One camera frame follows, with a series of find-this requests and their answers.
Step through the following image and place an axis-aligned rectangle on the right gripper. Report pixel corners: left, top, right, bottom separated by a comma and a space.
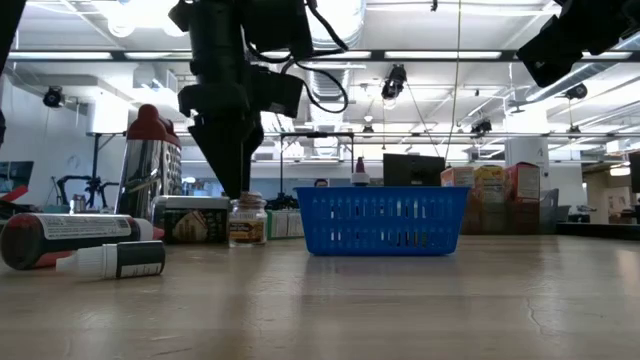
517, 0, 640, 89

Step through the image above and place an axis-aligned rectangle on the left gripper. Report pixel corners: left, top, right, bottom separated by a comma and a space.
177, 49, 265, 201

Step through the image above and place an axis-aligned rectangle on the small glass spice jar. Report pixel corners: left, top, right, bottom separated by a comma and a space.
229, 191, 269, 249

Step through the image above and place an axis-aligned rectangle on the Apple Jacks cereal box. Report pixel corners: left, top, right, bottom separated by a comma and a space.
264, 209, 306, 240

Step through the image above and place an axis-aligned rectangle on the blue plastic basket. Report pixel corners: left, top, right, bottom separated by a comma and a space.
293, 186, 471, 257

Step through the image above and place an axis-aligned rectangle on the black food colouring dropper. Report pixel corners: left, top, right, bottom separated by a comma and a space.
54, 239, 167, 280

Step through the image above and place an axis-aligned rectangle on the orange cereal box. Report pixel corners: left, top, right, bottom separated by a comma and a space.
440, 166, 476, 235

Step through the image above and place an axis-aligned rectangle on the red food colouring bottle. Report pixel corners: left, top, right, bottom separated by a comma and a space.
0, 212, 165, 271

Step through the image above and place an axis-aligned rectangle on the black ceiling spotlight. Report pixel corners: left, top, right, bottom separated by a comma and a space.
469, 117, 494, 136
380, 63, 408, 101
564, 82, 589, 101
42, 85, 66, 109

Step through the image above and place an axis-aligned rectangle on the clear box of snack boxes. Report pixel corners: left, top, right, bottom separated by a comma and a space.
464, 187, 561, 235

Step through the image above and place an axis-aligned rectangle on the black overhead crossbar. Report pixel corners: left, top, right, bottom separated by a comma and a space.
7, 48, 640, 63

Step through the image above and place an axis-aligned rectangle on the large black monitor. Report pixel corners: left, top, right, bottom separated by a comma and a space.
383, 153, 446, 188

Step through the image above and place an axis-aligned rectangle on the red flat bar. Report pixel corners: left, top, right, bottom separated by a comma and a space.
0, 184, 30, 204

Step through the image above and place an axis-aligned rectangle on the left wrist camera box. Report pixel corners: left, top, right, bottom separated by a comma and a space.
249, 64, 305, 119

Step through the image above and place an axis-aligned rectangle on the black metal stand frame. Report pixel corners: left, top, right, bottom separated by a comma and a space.
278, 131, 356, 194

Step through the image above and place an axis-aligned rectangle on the steel box grater red handle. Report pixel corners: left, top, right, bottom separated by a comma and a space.
114, 103, 184, 219

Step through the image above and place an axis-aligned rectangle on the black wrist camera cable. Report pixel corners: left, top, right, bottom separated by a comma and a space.
244, 0, 350, 115

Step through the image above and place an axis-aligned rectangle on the black table frame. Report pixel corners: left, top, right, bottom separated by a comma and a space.
556, 222, 640, 241

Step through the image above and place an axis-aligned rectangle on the dark wall screen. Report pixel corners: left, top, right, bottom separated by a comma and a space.
0, 160, 35, 194

